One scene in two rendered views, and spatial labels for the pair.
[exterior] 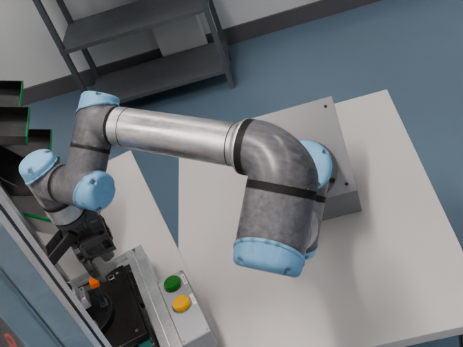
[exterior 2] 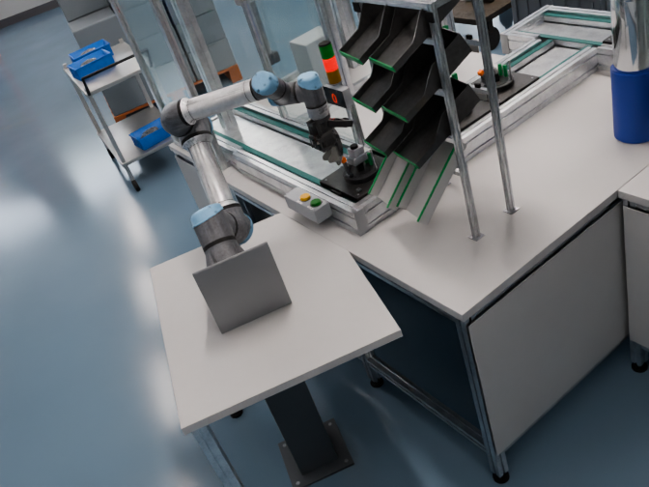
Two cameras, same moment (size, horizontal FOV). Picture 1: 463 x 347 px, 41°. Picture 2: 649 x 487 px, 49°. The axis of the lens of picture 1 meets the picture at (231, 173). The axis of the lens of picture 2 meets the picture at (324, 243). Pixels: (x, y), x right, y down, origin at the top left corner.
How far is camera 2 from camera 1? 3.23 m
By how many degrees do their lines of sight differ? 106
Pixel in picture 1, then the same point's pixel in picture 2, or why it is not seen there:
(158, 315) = (320, 192)
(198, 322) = (292, 195)
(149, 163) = not seen: outside the picture
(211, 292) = (310, 237)
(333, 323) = not seen: hidden behind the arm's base
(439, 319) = (176, 261)
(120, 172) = (453, 291)
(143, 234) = (385, 251)
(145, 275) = (338, 202)
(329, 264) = not seen: hidden behind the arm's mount
